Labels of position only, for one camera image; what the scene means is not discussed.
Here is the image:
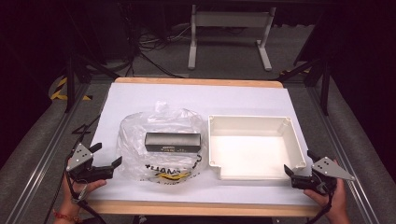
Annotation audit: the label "person's left hand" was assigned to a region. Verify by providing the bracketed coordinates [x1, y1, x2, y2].
[58, 173, 107, 224]

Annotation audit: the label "bundle of floor cables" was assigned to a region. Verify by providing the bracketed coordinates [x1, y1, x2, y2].
[120, 3, 194, 78]

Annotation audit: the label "person's right hand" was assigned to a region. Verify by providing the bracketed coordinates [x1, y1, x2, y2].
[304, 160, 351, 224]

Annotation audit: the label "white metal stand frame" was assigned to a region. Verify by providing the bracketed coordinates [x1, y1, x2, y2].
[187, 4, 277, 72]

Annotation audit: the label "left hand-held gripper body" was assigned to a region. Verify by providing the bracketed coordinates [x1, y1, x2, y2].
[65, 143, 115, 184]

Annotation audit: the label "black tripod stand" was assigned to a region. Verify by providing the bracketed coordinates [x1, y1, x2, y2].
[61, 6, 122, 114]
[277, 18, 332, 117]

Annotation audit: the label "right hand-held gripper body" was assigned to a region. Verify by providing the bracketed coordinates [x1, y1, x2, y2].
[290, 156, 356, 196]

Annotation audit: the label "red bead bracelet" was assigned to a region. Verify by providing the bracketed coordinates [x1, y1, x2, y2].
[52, 209, 84, 224]

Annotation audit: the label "white plastic bin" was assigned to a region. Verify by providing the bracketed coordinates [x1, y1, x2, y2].
[207, 114, 307, 181]

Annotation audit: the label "black rectangular box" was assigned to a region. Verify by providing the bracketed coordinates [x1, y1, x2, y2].
[144, 132, 202, 154]

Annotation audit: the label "white table cover sheet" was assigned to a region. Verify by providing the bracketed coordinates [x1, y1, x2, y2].
[88, 81, 316, 206]

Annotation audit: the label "clear plastic bag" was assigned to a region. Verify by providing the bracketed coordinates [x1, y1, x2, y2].
[116, 100, 209, 185]

